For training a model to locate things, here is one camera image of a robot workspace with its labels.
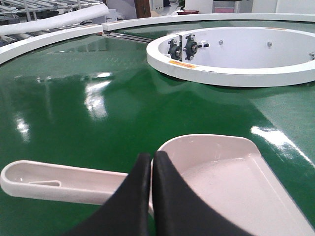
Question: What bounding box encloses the white outer rail left segment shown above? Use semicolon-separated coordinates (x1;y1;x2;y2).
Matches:
0;25;103;64

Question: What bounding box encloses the right green bearing block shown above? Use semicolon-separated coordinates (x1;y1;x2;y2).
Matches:
183;34;210;60

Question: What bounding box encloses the roller conveyor rack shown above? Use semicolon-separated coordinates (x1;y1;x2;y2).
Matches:
0;0;103;46

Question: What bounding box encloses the green bearing block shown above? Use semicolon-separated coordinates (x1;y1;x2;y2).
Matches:
168;39;182;60
183;34;210;60

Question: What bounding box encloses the brown wooden pillar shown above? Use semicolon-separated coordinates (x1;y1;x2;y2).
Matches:
134;0;151;18

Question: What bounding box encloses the white foam roll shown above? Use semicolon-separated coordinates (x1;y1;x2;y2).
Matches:
0;3;110;35

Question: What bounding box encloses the left green bearing block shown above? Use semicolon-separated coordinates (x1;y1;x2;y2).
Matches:
168;39;182;60

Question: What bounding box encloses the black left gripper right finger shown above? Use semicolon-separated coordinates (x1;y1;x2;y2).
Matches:
153;151;250;236

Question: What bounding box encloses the white rail segment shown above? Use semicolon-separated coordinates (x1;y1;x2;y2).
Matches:
0;25;103;64
102;13;315;31

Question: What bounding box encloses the white inner conveyor ring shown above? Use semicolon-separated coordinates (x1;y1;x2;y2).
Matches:
146;26;315;88

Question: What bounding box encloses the pink plastic dustpan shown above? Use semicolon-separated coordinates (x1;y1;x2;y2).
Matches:
0;134;315;236

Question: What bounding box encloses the white outer rail right segment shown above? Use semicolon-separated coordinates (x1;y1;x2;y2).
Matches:
102;13;315;31

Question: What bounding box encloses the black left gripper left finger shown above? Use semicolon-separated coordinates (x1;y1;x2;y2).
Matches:
64;153;151;236

